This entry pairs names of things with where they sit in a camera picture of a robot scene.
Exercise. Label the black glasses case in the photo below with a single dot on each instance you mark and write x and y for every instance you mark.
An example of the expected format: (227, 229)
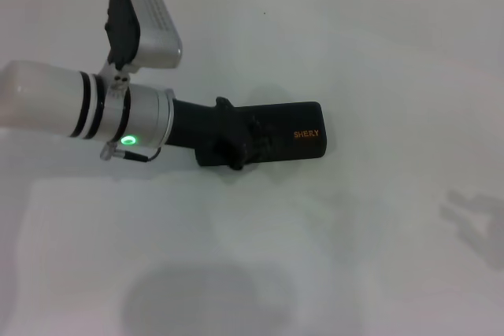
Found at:
(299, 147)

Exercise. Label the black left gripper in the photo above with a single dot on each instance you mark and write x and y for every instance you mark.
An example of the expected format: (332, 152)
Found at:
(201, 131)

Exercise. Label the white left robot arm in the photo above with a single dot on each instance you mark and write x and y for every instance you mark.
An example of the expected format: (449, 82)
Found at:
(47, 96)

